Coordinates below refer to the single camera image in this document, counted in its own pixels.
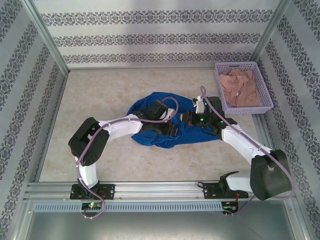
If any lavender plastic lattice basket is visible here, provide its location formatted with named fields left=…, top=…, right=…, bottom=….
left=214, top=61, right=274, bottom=115

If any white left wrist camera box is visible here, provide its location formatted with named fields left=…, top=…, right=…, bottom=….
left=161, top=107, right=175, bottom=123

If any aluminium frame post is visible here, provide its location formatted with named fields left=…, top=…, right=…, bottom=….
left=21, top=0, right=70, bottom=73
left=249, top=0, right=293, bottom=68

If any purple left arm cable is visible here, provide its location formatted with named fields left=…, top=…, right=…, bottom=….
left=76, top=97, right=179, bottom=221

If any grey slotted cable duct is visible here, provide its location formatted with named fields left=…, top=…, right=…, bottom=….
left=32, top=201, right=241, bottom=213

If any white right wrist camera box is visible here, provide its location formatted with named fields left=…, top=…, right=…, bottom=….
left=191, top=95, right=206, bottom=114

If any blue printed t-shirt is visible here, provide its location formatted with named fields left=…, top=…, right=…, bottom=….
left=126, top=91, right=222, bottom=150

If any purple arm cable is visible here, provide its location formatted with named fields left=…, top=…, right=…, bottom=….
left=199, top=85, right=294, bottom=216
left=76, top=97, right=179, bottom=221

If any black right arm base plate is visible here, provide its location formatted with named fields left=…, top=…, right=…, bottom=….
left=202, top=182, right=250, bottom=200

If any peach pink garment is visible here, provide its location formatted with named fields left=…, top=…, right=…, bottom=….
left=219, top=68, right=261, bottom=108

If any aluminium mounting rail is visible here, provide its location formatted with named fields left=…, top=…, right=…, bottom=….
left=23, top=181, right=294, bottom=201

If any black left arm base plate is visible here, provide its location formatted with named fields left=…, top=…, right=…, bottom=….
left=69, top=183, right=116, bottom=201

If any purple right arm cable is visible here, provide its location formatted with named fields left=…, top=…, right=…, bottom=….
left=199, top=85, right=294, bottom=216

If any grey sheet metal panel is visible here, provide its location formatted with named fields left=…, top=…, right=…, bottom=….
left=14, top=211, right=308, bottom=240

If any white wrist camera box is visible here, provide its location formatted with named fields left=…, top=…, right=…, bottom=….
left=191, top=95, right=206, bottom=114
left=161, top=107, right=175, bottom=123

